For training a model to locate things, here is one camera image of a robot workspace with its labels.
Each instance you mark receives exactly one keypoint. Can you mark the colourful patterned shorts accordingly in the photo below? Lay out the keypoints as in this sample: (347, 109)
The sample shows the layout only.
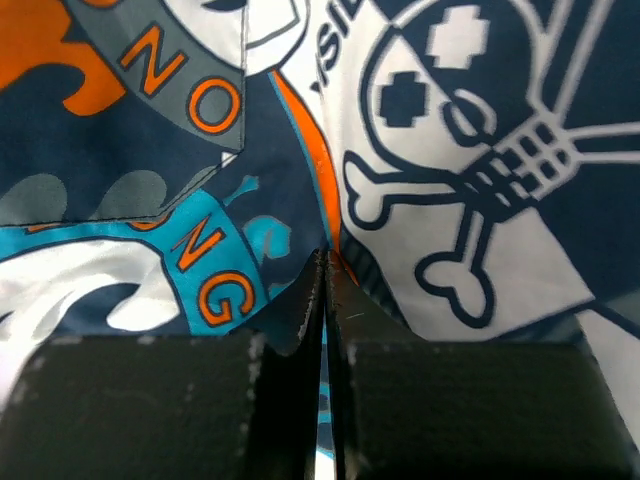
(168, 167)

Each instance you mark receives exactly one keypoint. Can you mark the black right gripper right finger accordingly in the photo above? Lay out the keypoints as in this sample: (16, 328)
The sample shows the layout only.
(407, 408)

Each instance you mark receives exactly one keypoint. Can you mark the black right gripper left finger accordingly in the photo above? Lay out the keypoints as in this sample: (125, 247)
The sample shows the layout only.
(239, 406)

